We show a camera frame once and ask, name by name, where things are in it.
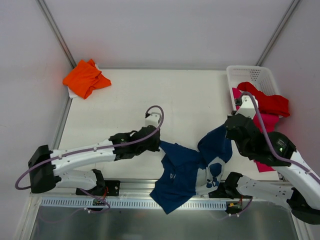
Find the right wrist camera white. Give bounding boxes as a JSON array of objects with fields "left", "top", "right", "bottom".
[{"left": 235, "top": 95, "right": 256, "bottom": 119}]

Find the orange folded t shirt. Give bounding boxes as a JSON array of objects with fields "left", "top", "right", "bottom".
[{"left": 62, "top": 58, "right": 112, "bottom": 100}]

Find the corner metal profile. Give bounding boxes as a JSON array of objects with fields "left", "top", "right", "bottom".
[
  {"left": 255, "top": 0, "right": 302, "bottom": 67},
  {"left": 35, "top": 0, "right": 77, "bottom": 69}
]

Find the pink t shirt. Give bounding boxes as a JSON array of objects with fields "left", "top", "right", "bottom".
[{"left": 232, "top": 87, "right": 280, "bottom": 173}]

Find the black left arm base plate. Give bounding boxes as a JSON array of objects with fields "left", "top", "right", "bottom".
[{"left": 86, "top": 180, "right": 121, "bottom": 197}]

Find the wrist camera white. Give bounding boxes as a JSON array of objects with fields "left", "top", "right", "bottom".
[
  {"left": 144, "top": 112, "right": 163, "bottom": 128},
  {"left": 235, "top": 95, "right": 256, "bottom": 119}
]

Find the white plastic basket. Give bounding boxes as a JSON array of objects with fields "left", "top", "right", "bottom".
[{"left": 226, "top": 65, "right": 280, "bottom": 110}]

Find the right corner metal profile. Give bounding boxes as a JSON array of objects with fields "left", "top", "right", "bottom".
[{"left": 255, "top": 0, "right": 302, "bottom": 67}]

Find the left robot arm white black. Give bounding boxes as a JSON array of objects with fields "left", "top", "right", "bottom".
[{"left": 28, "top": 125, "right": 161, "bottom": 195}]

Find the left corner metal profile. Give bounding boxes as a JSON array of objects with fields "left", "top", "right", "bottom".
[{"left": 35, "top": 0, "right": 77, "bottom": 69}]

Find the blue printed t shirt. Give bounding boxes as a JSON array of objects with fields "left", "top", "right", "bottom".
[{"left": 150, "top": 125, "right": 233, "bottom": 215}]

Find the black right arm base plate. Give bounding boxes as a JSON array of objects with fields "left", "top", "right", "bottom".
[{"left": 205, "top": 182, "right": 251, "bottom": 199}]

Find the red t shirt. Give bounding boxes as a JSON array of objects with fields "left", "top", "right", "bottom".
[{"left": 237, "top": 82, "right": 290, "bottom": 118}]

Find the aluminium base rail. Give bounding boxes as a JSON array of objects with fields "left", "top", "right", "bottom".
[{"left": 29, "top": 176, "right": 300, "bottom": 202}]

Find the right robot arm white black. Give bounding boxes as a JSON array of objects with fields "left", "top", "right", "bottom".
[{"left": 223, "top": 114, "right": 320, "bottom": 225}]

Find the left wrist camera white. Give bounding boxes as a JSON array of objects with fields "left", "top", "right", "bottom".
[{"left": 144, "top": 112, "right": 163, "bottom": 128}]

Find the white slotted cable duct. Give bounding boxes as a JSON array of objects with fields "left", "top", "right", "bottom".
[{"left": 40, "top": 197, "right": 227, "bottom": 211}]

